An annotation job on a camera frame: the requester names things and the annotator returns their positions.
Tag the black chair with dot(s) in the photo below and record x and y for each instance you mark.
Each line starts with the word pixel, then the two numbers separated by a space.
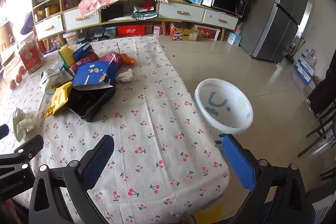
pixel 321 100

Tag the light blue box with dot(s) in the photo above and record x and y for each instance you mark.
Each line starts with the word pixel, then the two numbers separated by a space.
pixel 233 39

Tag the white green snack bag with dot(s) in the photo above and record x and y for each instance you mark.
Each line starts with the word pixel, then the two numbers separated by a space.
pixel 52 78

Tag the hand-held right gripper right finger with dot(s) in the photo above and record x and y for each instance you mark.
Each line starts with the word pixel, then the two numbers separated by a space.
pixel 237 161

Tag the black plastic tray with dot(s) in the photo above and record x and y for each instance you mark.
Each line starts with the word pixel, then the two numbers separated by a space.
pixel 86 106

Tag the small pink box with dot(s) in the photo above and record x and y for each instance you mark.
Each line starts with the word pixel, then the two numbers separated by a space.
pixel 158 29

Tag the purple bag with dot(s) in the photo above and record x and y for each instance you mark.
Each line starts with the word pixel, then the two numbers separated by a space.
pixel 27 23

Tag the red picture white frame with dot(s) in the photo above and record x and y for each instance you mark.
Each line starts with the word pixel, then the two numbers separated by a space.
pixel 208 33

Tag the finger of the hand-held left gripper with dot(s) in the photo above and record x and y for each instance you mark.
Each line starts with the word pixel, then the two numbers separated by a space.
pixel 3 131
pixel 29 146

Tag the black microwave oven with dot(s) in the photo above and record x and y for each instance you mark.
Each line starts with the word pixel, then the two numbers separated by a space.
pixel 229 3

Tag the white plastic basin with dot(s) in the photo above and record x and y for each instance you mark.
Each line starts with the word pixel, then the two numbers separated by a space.
pixel 236 124

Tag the glass jar red label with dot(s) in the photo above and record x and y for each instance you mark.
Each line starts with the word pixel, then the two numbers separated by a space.
pixel 30 56

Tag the red drink can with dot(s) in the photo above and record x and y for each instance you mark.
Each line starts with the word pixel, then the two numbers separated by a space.
pixel 110 58
pixel 84 60

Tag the colourful printed carton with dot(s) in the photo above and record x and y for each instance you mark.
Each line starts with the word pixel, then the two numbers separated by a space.
pixel 183 33

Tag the cherry print tablecloth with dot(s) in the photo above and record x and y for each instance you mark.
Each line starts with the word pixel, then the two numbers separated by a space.
pixel 157 121

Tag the crumpled white tissue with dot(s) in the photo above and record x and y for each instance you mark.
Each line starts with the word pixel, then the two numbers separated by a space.
pixel 125 75
pixel 23 124

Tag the orange toy carrot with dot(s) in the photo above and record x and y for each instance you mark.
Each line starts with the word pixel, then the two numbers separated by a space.
pixel 128 60

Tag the stack of blue white boxes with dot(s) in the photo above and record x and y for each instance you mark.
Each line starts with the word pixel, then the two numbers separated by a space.
pixel 304 67

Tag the blue snack packet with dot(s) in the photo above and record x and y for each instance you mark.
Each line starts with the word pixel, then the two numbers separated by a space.
pixel 82 49

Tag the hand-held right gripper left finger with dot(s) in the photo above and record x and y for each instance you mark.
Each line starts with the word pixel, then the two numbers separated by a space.
pixel 97 161

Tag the small orange fruit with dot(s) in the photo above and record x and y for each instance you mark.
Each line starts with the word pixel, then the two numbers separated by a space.
pixel 12 85
pixel 18 78
pixel 21 70

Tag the blue cracker box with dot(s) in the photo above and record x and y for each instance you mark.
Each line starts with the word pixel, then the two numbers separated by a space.
pixel 92 73

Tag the wooden cabinet white drawers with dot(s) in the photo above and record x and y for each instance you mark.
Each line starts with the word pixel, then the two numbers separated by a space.
pixel 181 12

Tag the yellow green sponge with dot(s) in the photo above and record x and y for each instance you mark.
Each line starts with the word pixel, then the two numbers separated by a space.
pixel 67 54

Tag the grey refrigerator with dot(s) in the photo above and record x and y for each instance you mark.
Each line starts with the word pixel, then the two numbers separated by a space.
pixel 275 16

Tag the yellow snack packet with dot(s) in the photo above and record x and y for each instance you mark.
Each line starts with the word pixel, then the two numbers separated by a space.
pixel 59 99

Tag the red flat box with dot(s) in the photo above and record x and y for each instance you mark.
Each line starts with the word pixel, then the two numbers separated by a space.
pixel 127 31

